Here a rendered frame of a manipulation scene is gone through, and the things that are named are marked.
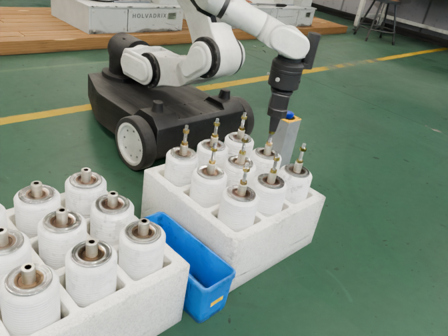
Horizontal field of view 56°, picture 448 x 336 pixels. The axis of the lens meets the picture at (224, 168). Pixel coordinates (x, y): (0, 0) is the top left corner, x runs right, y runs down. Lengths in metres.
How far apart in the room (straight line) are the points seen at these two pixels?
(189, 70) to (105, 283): 0.90
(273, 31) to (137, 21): 2.24
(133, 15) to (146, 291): 2.58
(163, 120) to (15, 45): 1.48
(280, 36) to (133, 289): 0.70
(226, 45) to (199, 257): 0.75
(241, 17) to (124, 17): 2.15
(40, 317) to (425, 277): 1.10
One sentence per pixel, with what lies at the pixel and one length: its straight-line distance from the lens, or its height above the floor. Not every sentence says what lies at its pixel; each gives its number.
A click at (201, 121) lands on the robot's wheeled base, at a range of 1.65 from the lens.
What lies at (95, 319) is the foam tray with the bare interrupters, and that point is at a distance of 0.86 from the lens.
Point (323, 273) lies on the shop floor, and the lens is 1.31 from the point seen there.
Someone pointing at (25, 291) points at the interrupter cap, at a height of 0.25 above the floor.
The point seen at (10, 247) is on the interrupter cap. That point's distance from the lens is 0.89.
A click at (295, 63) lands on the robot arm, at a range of 1.18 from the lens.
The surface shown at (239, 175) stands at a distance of 1.19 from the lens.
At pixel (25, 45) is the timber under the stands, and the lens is 2.86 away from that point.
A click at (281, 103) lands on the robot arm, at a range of 1.20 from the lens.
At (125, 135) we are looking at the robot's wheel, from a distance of 1.61.
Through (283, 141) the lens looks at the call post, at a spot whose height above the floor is 0.24.
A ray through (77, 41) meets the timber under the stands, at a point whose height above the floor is 0.06.
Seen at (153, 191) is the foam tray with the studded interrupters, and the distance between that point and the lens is 1.25.
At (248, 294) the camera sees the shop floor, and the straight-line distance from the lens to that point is 1.17.
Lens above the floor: 0.82
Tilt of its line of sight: 29 degrees down
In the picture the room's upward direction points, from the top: 10 degrees clockwise
